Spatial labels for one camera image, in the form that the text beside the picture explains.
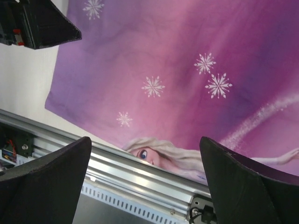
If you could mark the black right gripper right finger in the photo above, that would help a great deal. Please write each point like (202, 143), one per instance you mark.
(244, 191)

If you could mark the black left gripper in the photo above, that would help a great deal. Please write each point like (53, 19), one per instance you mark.
(35, 24)

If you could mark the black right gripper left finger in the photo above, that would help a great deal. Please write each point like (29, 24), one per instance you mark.
(45, 190)

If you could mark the purple Frozen placemat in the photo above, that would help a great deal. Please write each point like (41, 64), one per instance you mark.
(154, 76)

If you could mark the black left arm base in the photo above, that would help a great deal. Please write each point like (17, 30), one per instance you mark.
(15, 142)

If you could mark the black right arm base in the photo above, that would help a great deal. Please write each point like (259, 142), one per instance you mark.
(201, 211)

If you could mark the white slotted cable duct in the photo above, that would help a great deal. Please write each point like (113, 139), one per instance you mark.
(121, 205)

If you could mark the aluminium mounting rail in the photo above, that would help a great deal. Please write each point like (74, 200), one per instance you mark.
(48, 139)

